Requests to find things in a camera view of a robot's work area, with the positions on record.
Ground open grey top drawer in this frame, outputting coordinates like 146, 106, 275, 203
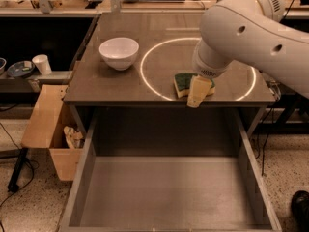
59, 108, 282, 232

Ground crumpled paper in box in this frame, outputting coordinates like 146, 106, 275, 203
63, 126, 84, 149

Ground cardboard box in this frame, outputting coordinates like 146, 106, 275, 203
21, 85, 82, 181

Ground white ceramic bowl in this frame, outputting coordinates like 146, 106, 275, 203
98, 37, 139, 71

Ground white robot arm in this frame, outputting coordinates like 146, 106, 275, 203
192, 0, 309, 98

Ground green and yellow sponge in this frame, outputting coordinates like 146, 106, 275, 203
174, 72, 215, 98

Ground grey cabinet with counter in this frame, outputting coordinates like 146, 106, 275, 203
65, 11, 275, 131

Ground blue plate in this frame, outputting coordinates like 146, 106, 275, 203
7, 61, 35, 78

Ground black shoe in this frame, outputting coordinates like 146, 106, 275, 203
291, 190, 309, 232

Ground white paper cup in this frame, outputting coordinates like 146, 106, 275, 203
32, 54, 52, 75

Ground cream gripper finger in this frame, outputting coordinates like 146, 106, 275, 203
187, 75, 212, 108

